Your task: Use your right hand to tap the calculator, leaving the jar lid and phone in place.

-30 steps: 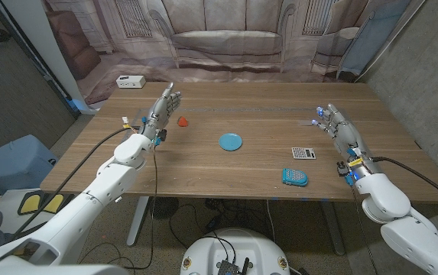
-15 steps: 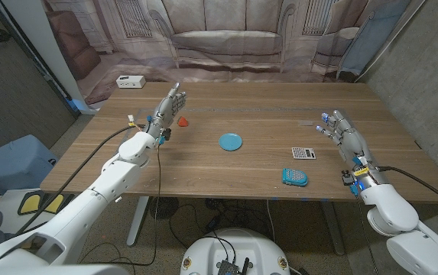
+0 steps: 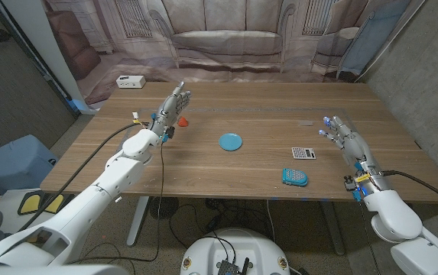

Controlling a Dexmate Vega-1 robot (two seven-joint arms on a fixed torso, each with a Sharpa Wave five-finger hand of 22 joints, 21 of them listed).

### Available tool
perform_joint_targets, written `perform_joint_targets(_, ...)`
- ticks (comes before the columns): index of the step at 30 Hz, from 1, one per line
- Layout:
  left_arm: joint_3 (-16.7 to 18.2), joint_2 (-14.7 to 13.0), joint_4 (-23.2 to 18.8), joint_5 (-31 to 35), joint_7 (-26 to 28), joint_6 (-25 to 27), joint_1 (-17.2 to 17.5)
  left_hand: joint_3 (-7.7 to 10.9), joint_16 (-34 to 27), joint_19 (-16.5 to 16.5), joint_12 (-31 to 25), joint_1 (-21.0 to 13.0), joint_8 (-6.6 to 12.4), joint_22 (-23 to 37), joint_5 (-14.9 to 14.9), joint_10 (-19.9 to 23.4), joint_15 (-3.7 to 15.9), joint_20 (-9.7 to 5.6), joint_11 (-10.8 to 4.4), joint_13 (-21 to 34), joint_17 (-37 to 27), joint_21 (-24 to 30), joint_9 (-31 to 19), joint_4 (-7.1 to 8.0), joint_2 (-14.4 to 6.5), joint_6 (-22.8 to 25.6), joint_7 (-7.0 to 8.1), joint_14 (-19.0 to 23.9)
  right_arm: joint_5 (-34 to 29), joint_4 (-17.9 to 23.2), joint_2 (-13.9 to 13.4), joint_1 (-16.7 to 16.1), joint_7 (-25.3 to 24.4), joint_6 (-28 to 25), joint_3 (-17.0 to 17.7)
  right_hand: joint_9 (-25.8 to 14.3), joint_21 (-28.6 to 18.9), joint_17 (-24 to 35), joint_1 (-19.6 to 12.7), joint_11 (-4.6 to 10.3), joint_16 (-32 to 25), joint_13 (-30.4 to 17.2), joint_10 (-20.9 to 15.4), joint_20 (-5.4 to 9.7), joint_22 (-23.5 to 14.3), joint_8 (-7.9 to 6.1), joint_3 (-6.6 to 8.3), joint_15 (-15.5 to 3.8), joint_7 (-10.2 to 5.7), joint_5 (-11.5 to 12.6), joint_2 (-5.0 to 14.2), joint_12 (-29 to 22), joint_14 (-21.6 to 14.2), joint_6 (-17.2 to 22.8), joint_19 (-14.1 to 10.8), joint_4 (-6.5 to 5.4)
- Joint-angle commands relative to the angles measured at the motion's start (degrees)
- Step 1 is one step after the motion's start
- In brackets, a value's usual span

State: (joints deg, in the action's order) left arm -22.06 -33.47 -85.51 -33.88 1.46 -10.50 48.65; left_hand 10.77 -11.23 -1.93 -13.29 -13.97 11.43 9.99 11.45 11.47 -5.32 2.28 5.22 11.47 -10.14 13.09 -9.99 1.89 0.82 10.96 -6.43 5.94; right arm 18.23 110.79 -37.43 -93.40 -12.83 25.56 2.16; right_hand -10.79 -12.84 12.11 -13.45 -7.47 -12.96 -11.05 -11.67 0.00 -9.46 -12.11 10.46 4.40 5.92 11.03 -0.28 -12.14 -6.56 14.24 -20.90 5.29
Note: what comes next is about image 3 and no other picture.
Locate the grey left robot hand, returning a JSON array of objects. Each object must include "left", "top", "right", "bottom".
[{"left": 150, "top": 80, "right": 192, "bottom": 143}]

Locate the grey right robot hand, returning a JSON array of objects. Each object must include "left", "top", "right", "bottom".
[{"left": 318, "top": 115, "right": 391, "bottom": 202}]

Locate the white pocket calculator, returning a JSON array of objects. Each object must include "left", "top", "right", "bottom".
[{"left": 291, "top": 147, "right": 316, "bottom": 160}]

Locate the white power strip box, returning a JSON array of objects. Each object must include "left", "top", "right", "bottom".
[{"left": 115, "top": 74, "right": 147, "bottom": 89}]

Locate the small blue plate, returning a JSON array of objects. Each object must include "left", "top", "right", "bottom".
[{"left": 218, "top": 132, "right": 243, "bottom": 152}]

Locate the grey table leg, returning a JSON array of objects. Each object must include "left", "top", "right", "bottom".
[{"left": 320, "top": 201, "right": 346, "bottom": 256}]

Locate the printed sofa room backdrop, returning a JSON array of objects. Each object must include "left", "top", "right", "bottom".
[{"left": 41, "top": 0, "right": 426, "bottom": 106}]

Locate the round black floor fan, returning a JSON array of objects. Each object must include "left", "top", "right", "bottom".
[{"left": 149, "top": 196, "right": 180, "bottom": 221}]

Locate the white table leg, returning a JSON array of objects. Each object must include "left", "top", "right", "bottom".
[{"left": 126, "top": 196, "right": 151, "bottom": 248}]

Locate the white robot torso base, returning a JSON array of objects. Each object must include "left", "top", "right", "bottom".
[{"left": 180, "top": 228, "right": 291, "bottom": 275}]

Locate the blue-grey plastic bin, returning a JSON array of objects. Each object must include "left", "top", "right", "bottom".
[{"left": 0, "top": 134, "right": 59, "bottom": 199}]

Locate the yellow and black foot pedal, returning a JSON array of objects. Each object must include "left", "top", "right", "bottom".
[{"left": 18, "top": 190, "right": 76, "bottom": 215}]

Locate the thin black left wrist cable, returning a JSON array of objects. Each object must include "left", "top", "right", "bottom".
[{"left": 65, "top": 143, "right": 166, "bottom": 265}]

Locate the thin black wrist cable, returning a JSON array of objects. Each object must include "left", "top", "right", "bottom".
[
  {"left": 65, "top": 143, "right": 166, "bottom": 265},
  {"left": 358, "top": 198, "right": 380, "bottom": 275}
]

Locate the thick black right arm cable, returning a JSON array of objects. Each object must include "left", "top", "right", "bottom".
[{"left": 382, "top": 170, "right": 438, "bottom": 212}]

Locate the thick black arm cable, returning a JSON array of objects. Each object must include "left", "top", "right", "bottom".
[
  {"left": 18, "top": 121, "right": 147, "bottom": 233},
  {"left": 382, "top": 170, "right": 438, "bottom": 212}
]

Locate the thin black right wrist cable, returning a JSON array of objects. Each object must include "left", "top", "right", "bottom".
[{"left": 358, "top": 198, "right": 380, "bottom": 275}]

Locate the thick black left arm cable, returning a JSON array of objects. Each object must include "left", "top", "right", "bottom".
[{"left": 18, "top": 121, "right": 147, "bottom": 233}]

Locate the white floor cable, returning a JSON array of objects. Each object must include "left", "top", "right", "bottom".
[{"left": 266, "top": 199, "right": 277, "bottom": 244}]

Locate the black floor cable bundle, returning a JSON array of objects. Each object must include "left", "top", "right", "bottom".
[{"left": 168, "top": 198, "right": 268, "bottom": 249}]

